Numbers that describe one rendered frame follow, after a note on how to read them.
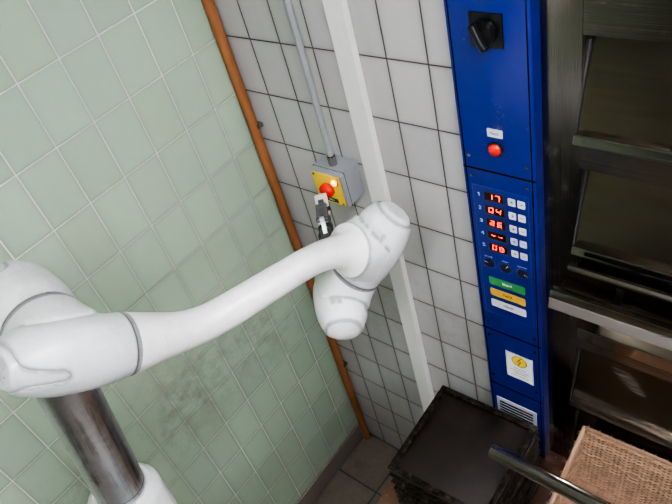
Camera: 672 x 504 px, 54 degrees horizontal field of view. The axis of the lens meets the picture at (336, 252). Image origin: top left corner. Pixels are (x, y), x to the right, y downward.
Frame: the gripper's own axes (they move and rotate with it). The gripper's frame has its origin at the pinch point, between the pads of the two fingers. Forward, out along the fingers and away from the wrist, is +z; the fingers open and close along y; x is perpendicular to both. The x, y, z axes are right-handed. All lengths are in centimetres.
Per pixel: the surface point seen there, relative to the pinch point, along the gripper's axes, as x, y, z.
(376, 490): -14, 146, 4
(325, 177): 2.3, -3.6, 5.5
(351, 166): 9.1, -4.8, 5.4
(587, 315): 45, 4, -48
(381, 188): 14.8, 0.3, 0.6
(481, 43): 35, -43, -27
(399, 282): 13.8, 33.8, 1.5
